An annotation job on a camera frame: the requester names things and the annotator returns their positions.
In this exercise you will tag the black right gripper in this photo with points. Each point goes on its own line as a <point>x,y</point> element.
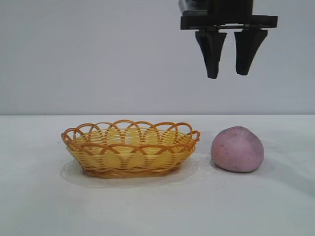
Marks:
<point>233,9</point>

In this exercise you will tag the yellow woven wicker basket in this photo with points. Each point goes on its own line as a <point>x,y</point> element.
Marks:
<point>130,161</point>

